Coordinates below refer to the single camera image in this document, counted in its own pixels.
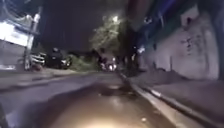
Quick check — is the concrete kerb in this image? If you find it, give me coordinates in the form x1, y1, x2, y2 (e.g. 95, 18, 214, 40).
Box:
118, 73, 224, 128

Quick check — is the building with pale sign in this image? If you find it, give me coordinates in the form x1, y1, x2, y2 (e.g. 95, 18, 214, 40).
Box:
0, 13, 36, 72

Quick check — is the utility pole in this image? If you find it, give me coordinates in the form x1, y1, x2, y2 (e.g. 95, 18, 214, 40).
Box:
23, 6, 43, 72

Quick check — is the grey pavement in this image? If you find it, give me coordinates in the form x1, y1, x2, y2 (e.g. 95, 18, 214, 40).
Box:
129, 71, 224, 124

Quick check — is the grey asphalt road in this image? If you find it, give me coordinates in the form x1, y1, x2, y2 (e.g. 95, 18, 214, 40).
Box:
0, 71, 178, 128

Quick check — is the dark vehicle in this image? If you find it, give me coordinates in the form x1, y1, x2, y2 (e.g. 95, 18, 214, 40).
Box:
44, 47, 73, 70

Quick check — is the leafy tree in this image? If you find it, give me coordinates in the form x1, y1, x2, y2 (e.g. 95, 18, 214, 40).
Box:
89, 14, 126, 64

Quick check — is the pale concrete wall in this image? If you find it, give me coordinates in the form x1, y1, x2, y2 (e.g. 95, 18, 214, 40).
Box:
138, 6, 221, 81

